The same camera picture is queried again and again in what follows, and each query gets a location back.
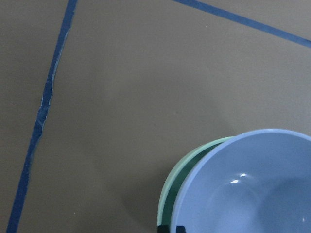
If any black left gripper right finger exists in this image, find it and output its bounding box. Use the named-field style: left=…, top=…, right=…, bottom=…
left=176, top=225, right=186, bottom=233

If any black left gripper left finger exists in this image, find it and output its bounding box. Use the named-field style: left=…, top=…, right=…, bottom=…
left=157, top=225, right=169, bottom=233

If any blue bowl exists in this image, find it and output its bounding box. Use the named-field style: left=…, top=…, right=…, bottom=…
left=170, top=129, right=311, bottom=233

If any green bowl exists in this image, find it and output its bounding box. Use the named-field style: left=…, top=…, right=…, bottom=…
left=156, top=137, right=231, bottom=232

